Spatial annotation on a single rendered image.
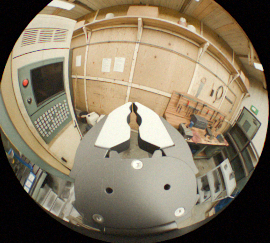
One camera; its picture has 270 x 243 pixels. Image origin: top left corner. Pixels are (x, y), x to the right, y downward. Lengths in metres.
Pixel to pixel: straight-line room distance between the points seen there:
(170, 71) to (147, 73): 0.43
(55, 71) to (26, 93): 0.32
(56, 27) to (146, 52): 1.39
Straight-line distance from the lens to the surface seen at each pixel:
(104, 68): 1.82
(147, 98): 1.64
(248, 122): 3.69
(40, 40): 0.81
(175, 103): 1.66
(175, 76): 1.61
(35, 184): 1.17
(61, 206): 1.18
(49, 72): 0.77
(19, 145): 0.35
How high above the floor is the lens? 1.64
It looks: 31 degrees down
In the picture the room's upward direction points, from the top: 12 degrees clockwise
